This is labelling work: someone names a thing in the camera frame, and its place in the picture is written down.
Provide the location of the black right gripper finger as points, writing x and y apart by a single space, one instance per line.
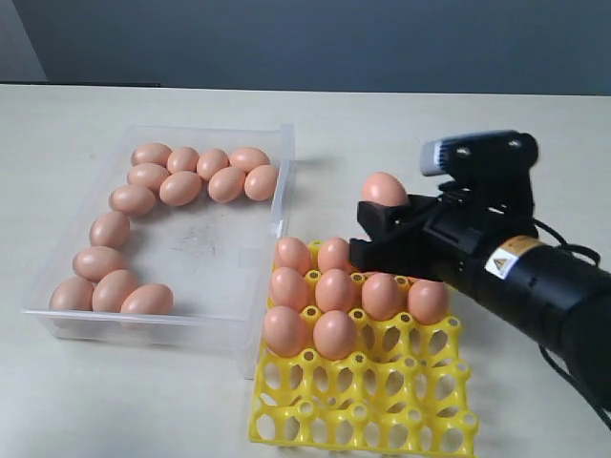
403 222

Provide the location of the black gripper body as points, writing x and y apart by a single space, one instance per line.
468 223

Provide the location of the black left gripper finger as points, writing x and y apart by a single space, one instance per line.
422 246

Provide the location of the brown egg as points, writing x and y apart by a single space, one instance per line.
335 335
384 189
333 254
112 290
284 331
183 158
95 262
148 175
111 229
210 162
152 152
288 288
132 200
248 158
226 185
293 253
428 302
260 183
180 188
74 293
335 290
150 298
380 297

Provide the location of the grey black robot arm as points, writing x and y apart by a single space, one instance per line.
558 300

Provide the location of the yellow plastic egg tray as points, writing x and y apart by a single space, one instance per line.
403 388

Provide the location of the clear plastic egg bin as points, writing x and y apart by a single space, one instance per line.
174 243

